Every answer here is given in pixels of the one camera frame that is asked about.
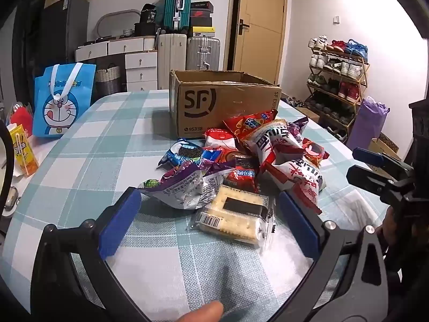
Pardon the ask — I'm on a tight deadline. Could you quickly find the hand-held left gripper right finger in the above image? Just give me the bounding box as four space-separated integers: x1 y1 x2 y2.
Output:
271 191 399 322

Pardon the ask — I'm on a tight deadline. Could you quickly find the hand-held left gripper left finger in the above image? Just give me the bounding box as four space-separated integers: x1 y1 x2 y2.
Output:
31 187 151 322

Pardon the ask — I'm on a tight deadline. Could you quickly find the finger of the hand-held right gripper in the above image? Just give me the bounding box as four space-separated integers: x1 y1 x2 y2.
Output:
352 147 414 175
346 164 404 206

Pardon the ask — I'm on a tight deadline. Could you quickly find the large white red snack bag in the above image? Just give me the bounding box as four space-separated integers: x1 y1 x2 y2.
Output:
244 119 305 175
263 156 328 216

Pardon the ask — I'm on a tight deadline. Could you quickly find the red cookie packet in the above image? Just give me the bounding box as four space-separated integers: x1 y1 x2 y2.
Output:
301 137 331 169

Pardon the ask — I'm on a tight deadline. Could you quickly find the clear cracker packet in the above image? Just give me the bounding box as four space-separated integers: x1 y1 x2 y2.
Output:
187 184 277 248

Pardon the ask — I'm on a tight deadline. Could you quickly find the purple silver snack packet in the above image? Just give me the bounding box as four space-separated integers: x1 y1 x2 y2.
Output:
138 164 236 210

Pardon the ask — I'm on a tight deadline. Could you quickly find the blue cookie packet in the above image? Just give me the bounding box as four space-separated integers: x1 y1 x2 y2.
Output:
157 138 206 169

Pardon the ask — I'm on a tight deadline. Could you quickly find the brown cardboard box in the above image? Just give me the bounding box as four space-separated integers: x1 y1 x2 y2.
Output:
168 70 282 140

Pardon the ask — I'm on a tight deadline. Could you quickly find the person's right hand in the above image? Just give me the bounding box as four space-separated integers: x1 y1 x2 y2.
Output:
375 204 399 259

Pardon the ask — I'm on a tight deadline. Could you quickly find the person's left hand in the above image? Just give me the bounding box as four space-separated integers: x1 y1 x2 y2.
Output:
174 301 224 322

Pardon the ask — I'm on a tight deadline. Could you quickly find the small floor cardboard box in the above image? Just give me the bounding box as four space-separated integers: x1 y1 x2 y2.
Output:
368 132 400 162

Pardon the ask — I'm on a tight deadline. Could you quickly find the purple paper bag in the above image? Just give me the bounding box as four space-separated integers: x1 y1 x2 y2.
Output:
345 96 390 152

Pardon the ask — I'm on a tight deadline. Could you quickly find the small purple snack packet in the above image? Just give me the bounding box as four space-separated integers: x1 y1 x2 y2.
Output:
287 117 309 139

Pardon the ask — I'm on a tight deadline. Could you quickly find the dark red snack packet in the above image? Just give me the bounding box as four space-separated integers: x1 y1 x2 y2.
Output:
224 151 261 194

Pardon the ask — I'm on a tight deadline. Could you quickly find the wooden shoe rack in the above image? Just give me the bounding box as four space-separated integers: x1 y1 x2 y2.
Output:
304 43 370 140

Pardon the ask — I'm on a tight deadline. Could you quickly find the pile of floor shoes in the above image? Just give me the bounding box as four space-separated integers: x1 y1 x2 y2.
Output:
283 97 310 109

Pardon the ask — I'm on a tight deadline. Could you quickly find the shoe rack with shoes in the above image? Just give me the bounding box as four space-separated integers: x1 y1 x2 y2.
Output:
306 35 369 135

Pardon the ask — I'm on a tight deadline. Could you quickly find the blue red small packet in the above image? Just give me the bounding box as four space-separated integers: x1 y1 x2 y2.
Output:
200 148 224 166

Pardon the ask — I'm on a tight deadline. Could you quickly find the red chip bag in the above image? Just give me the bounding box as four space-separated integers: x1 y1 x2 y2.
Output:
222 110 279 142

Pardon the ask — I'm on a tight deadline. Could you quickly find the red white small packet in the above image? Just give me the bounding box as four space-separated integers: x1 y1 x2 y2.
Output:
204 128 239 151

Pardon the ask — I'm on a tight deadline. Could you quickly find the yellow snack box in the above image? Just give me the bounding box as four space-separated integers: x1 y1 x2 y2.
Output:
7 123 39 178

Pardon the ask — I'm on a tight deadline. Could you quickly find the blue cartoon tote bag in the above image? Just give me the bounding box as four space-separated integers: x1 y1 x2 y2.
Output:
33 62 97 138

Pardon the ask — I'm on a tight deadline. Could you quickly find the grey wicker basket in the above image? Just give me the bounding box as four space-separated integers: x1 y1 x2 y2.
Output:
96 64 122 97

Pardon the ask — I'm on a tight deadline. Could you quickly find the white drawer cabinet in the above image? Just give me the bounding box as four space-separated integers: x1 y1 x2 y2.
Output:
74 35 159 92

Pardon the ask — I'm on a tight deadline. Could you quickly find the wooden door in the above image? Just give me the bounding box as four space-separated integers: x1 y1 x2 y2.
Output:
232 0 289 86

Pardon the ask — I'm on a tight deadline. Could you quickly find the cream suitcase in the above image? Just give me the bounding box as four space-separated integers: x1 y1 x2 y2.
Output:
157 34 187 90

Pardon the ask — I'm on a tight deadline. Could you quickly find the silver suitcase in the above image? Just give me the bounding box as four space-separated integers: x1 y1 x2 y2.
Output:
186 36 221 72

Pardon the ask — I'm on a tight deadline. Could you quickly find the dark grey refrigerator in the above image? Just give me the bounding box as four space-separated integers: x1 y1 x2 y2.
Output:
39 0 90 72

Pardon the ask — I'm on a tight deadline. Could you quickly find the white round chair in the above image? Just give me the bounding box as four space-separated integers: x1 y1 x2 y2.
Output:
95 9 142 38

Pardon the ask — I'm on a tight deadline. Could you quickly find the black bag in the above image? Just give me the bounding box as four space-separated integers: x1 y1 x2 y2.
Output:
133 3 159 37

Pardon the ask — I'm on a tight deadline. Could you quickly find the stack of shoe boxes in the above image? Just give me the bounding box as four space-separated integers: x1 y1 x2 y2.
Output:
189 1 215 38

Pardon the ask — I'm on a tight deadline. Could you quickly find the teal suitcase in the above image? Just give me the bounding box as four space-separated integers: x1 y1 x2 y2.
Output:
164 0 194 35

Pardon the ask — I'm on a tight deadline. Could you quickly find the black ring cable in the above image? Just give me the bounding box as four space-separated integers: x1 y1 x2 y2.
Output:
0 120 14 217

